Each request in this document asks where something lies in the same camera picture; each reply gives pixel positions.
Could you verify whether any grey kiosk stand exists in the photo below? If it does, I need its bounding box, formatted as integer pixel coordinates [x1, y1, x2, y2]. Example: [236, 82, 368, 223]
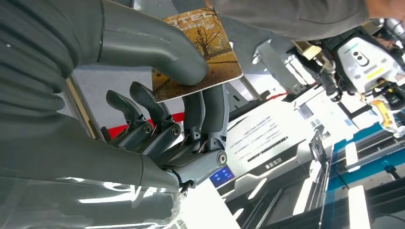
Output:
[209, 101, 320, 198]

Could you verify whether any white and yellow machine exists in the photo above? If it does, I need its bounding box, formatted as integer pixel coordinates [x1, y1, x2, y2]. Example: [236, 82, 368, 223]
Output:
[294, 18, 405, 140]

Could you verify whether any seated person at laptop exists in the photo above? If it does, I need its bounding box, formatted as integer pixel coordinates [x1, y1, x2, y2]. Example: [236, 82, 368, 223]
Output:
[205, 0, 405, 42]

